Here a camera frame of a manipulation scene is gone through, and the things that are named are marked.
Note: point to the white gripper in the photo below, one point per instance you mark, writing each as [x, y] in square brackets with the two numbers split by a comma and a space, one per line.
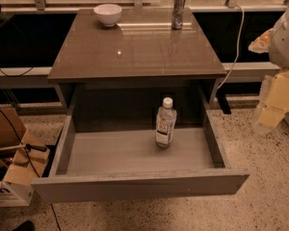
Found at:
[286, 43]

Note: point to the clear plastic bottle white cap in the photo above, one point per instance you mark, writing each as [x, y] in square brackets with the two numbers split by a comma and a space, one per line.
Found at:
[165, 122]

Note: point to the grey cabinet with glossy top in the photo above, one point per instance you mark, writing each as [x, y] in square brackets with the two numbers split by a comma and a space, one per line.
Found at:
[121, 74]

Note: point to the open grey drawer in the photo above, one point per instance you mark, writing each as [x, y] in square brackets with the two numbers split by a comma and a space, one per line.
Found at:
[107, 150]

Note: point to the crushed silver can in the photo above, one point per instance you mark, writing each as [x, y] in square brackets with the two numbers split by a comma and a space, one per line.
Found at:
[177, 14]

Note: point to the white ceramic bowl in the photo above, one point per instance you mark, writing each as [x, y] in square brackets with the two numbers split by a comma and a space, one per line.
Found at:
[108, 14]

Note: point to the brown cardboard box left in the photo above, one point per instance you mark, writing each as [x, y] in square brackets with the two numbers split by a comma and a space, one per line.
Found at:
[18, 167]

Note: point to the black-handled tool in box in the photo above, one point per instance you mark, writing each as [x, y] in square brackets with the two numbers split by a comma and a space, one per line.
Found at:
[27, 146]

